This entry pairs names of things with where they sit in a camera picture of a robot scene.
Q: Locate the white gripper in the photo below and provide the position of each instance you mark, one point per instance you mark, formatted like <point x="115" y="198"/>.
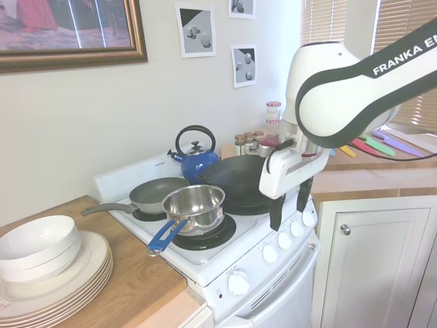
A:
<point x="286" y="174"/>

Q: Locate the white burner knob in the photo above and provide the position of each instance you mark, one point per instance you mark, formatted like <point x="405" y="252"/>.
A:
<point x="297" y="228"/>
<point x="284" y="241"/>
<point x="269" y="253"/>
<point x="309" y="218"/>

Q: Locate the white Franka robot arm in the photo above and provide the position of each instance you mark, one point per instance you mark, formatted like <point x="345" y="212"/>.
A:
<point x="327" y="102"/>

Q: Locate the white electric stove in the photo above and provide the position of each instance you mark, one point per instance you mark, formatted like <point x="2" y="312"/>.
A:
<point x="246" y="222"/>

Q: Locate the black coil burner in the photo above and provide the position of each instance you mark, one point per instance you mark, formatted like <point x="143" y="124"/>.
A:
<point x="147" y="216"/>
<point x="246" y="208"/>
<point x="205" y="241"/>

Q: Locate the metal cabinet knob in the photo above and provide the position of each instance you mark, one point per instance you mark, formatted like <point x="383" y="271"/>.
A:
<point x="345" y="229"/>

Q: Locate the glass salt shaker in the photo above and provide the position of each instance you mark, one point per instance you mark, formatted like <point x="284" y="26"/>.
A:
<point x="252" y="149"/>

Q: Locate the yellow knife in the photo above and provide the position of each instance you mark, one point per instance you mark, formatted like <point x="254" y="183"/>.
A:
<point x="346" y="150"/>

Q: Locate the glass jar red lid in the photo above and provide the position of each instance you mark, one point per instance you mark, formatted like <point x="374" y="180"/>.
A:
<point x="273" y="109"/>
<point x="272" y="121"/>

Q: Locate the wooden cutting board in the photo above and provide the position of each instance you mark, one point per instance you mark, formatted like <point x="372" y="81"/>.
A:
<point x="368" y="164"/>

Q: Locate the red knife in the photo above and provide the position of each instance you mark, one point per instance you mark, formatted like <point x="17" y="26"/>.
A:
<point x="362" y="145"/>

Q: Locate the large white oven knob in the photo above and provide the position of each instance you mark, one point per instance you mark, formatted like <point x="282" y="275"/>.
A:
<point x="239" y="282"/>

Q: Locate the white cabinet door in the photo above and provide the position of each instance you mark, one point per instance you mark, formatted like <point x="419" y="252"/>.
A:
<point x="375" y="266"/>

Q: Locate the green knife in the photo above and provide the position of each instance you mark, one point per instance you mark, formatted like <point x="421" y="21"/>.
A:
<point x="379" y="145"/>

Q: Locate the purple knife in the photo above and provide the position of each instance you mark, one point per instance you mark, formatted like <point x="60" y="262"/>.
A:
<point x="403" y="145"/>

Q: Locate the grey frying pan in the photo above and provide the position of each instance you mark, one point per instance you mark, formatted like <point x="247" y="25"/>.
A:
<point x="153" y="193"/>

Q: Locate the grey geometric solids print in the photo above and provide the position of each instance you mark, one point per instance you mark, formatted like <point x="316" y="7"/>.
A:
<point x="241" y="8"/>
<point x="196" y="29"/>
<point x="245" y="65"/>

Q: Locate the wooden window blind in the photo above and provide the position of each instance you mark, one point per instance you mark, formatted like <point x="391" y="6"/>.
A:
<point x="321" y="20"/>
<point x="392" y="20"/>

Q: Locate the cream dinner plate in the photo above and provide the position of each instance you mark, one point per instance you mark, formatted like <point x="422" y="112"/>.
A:
<point x="68" y="311"/>
<point x="68" y="294"/>
<point x="68" y="302"/>
<point x="68" y="307"/>
<point x="68" y="298"/>
<point x="85" y="259"/>

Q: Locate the white bowl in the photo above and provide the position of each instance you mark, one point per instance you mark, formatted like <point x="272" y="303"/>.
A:
<point x="51" y="270"/>

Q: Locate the white bowls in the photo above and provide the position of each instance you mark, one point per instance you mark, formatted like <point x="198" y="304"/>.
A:
<point x="34" y="235"/>

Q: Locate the gold framed painting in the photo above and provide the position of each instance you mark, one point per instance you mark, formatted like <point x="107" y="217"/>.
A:
<point x="68" y="20"/>

